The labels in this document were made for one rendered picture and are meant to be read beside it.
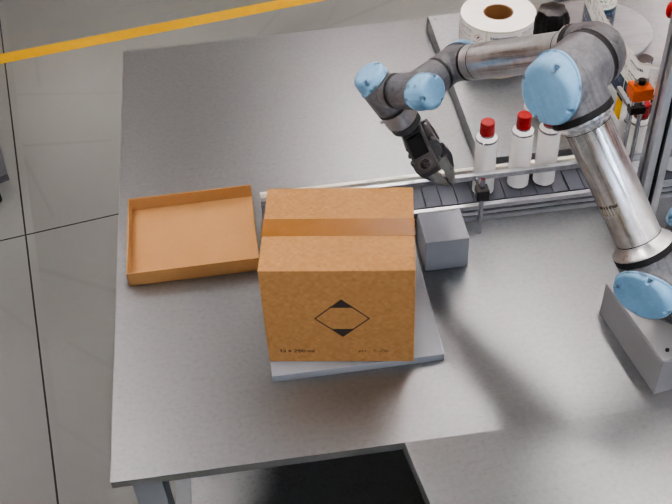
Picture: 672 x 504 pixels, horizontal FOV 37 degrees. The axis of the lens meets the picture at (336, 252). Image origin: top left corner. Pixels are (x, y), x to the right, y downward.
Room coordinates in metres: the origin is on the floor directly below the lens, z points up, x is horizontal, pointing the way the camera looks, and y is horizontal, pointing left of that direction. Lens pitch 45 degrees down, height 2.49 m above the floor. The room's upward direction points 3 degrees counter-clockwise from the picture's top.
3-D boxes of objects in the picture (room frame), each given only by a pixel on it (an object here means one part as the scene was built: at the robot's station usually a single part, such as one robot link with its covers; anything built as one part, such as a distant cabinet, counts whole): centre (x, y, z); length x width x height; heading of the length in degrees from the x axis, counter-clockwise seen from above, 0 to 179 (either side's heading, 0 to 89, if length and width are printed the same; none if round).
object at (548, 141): (1.84, -0.51, 0.98); 0.05 x 0.05 x 0.20
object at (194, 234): (1.76, 0.34, 0.85); 0.30 x 0.26 x 0.04; 95
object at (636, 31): (2.46, -0.77, 0.89); 0.31 x 0.31 x 0.01
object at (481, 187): (1.74, -0.34, 0.91); 0.07 x 0.03 x 0.17; 5
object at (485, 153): (1.81, -0.36, 0.98); 0.05 x 0.05 x 0.20
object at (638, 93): (1.80, -0.67, 1.05); 0.10 x 0.04 x 0.33; 5
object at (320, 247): (1.46, -0.01, 0.99); 0.30 x 0.24 x 0.27; 86
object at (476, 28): (2.36, -0.47, 0.95); 0.20 x 0.20 x 0.14
